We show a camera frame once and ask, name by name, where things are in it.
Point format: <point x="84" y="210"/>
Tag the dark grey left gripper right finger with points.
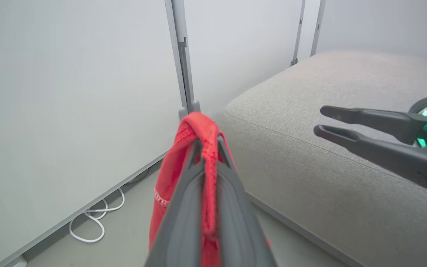
<point x="235" y="230"/>

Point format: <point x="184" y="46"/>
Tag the grey fabric sofa seat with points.
<point x="291" y="111"/>

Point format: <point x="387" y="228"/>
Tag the red fleece clothing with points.
<point x="169" y="174"/>

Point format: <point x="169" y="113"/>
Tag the grey partition post with feet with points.
<point x="180" y="37"/>

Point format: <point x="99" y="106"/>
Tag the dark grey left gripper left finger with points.
<point x="184" y="222"/>

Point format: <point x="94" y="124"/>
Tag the thin grey partition post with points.
<point x="298" y="33"/>
<point x="318" y="26"/>

